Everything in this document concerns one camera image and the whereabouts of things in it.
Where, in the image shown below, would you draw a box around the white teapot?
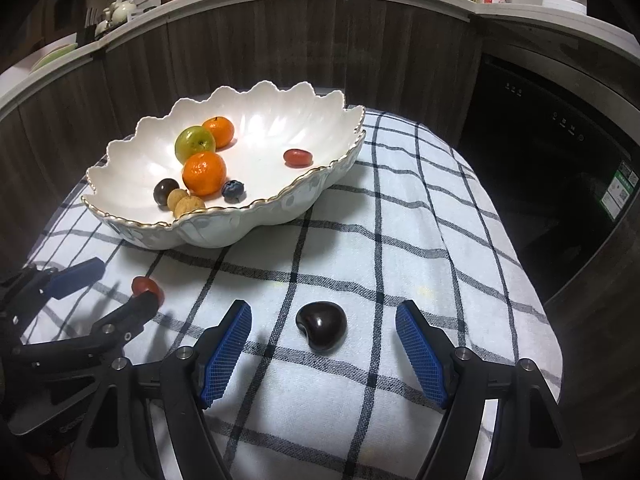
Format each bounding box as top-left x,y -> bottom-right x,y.
102,0 -> 138,26

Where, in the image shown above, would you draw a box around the white scalloped ceramic bowl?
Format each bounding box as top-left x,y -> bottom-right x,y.
81,80 -> 367,250

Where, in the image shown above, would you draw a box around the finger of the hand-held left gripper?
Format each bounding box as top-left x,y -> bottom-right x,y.
15,292 -> 158,373
0,257 -> 107,321

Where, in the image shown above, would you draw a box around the orange tangerine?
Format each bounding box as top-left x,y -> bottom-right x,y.
182,151 -> 227,197
202,116 -> 235,149

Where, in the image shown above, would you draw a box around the dark wood base cabinets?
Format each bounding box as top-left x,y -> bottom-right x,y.
0,0 -> 481,211

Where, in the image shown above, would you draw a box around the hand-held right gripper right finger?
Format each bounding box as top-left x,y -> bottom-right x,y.
395,300 -> 583,480

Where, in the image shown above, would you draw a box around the black built-in dishwasher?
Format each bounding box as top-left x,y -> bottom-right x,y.
462,55 -> 640,306

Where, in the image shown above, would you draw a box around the white plaid tablecloth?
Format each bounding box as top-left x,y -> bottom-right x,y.
20,105 -> 563,480

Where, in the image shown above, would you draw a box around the green energy label sticker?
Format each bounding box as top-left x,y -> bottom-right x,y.
600,160 -> 640,221

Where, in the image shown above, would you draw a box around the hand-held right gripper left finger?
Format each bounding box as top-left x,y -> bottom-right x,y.
75,300 -> 253,480

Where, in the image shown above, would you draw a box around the green plastic basin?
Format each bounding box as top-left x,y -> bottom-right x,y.
30,42 -> 78,68

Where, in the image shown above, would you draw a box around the black utensil holder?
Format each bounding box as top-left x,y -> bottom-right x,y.
82,2 -> 103,36

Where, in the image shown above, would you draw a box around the dark purple round grape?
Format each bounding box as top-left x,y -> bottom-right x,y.
153,178 -> 181,207

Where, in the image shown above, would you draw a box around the green apple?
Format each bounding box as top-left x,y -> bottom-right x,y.
174,126 -> 217,165

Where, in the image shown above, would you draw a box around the dark heart-shaped plum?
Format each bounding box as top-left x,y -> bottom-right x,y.
295,301 -> 349,356

